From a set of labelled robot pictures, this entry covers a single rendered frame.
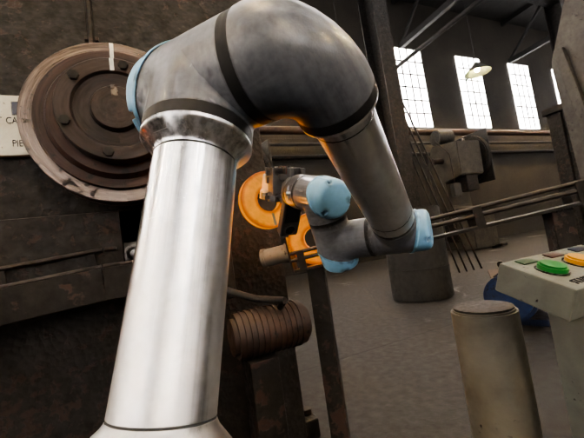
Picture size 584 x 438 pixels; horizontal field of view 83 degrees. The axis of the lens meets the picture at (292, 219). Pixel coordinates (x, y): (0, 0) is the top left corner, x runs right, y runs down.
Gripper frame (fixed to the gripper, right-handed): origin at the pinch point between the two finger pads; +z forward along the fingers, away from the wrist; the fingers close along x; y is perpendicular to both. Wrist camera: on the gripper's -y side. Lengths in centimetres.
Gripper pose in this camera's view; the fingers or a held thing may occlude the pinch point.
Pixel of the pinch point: (266, 193)
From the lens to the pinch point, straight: 91.4
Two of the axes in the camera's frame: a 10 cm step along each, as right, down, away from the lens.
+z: -4.1, -1.6, 9.0
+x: -9.1, 0.7, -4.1
